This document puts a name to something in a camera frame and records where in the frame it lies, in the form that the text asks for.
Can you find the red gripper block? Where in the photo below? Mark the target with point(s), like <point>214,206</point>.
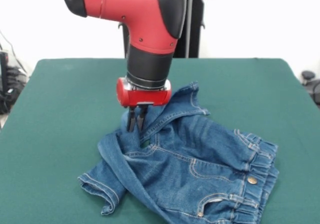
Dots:
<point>147,96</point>

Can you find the blue denim jeans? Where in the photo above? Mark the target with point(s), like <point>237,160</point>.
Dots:
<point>187,164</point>

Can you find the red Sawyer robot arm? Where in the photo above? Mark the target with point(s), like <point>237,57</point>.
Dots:
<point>130,9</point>

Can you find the dark green table cloth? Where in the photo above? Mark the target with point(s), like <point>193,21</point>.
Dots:
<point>62,96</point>

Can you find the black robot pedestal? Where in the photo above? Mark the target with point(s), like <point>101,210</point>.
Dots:
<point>195,34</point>

